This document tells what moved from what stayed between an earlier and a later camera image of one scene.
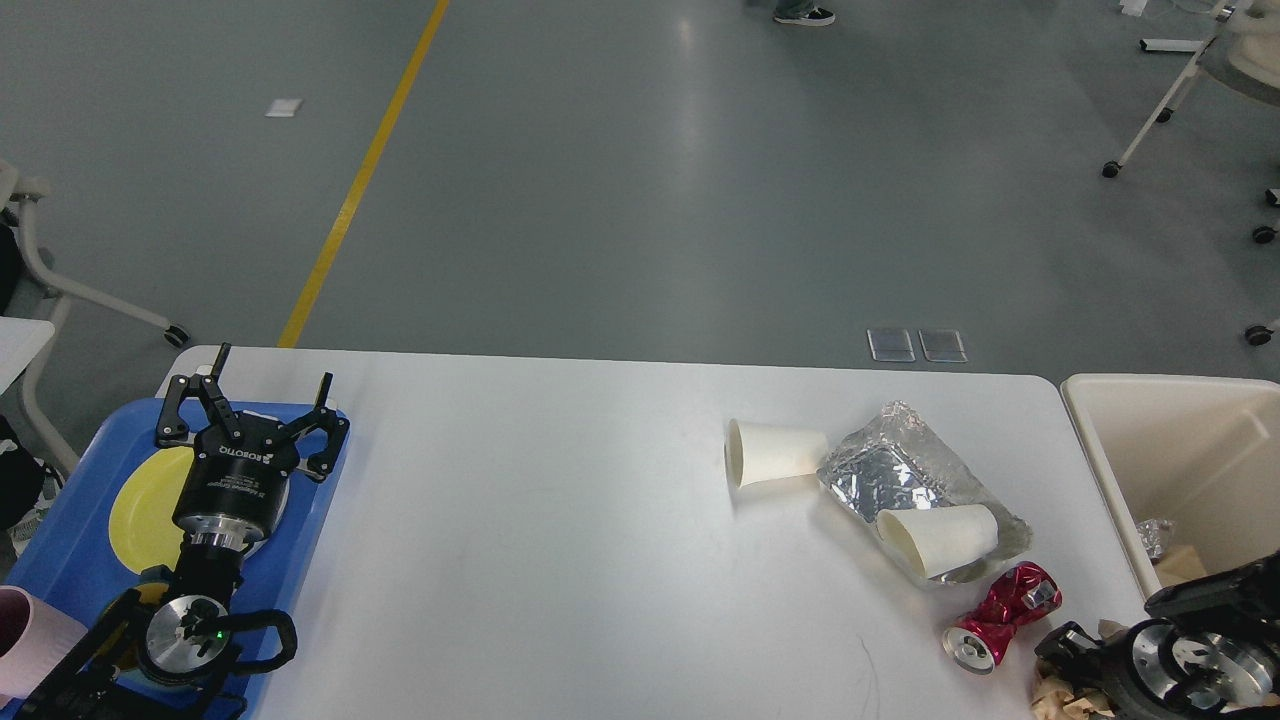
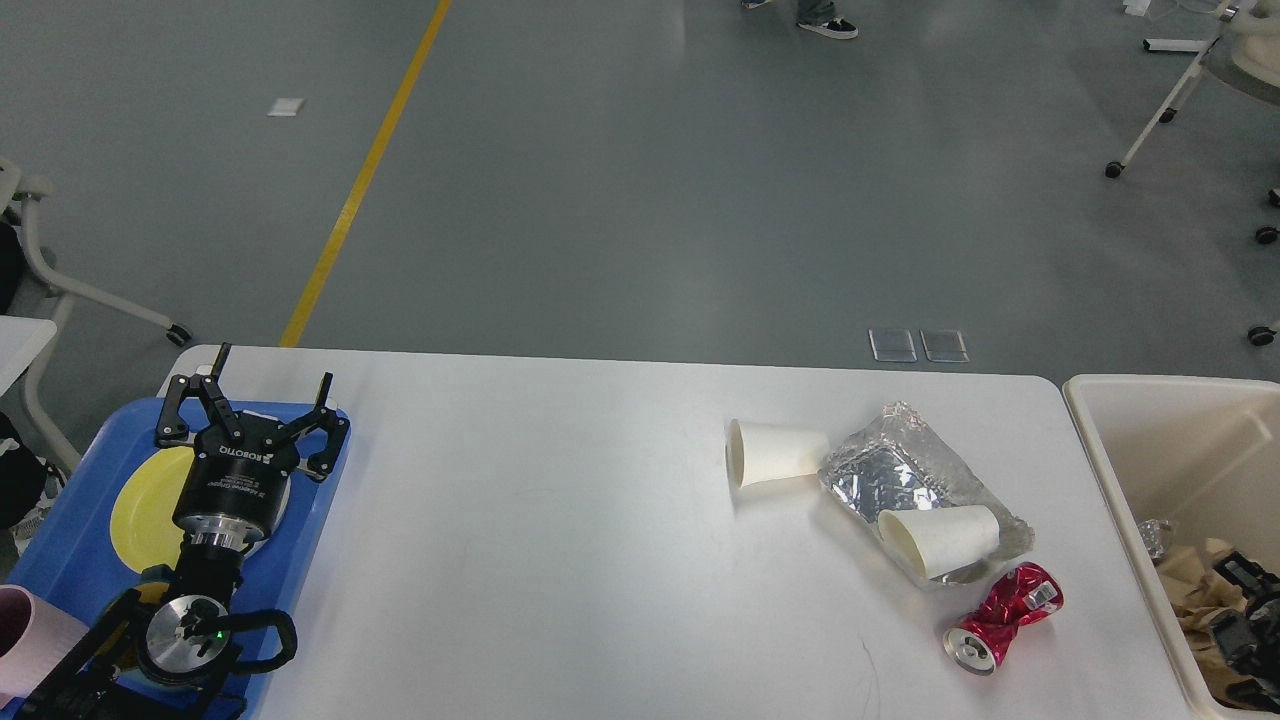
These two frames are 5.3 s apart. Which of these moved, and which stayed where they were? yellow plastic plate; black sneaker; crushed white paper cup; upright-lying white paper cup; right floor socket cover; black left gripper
Moved: black sneaker
Stayed: right floor socket cover; crushed white paper cup; upright-lying white paper cup; black left gripper; yellow plastic plate
